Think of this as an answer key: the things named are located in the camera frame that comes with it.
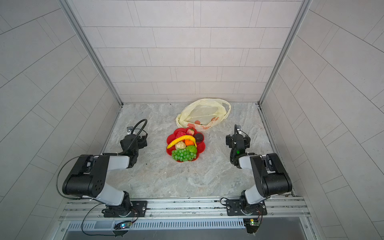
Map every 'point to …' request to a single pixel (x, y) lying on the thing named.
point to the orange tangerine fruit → (188, 142)
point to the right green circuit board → (252, 225)
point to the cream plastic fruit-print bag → (203, 113)
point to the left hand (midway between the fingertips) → (138, 134)
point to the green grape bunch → (183, 155)
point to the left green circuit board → (124, 224)
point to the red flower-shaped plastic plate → (201, 146)
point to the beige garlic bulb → (180, 145)
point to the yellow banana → (184, 137)
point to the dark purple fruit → (198, 137)
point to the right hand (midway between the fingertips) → (237, 133)
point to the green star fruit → (192, 148)
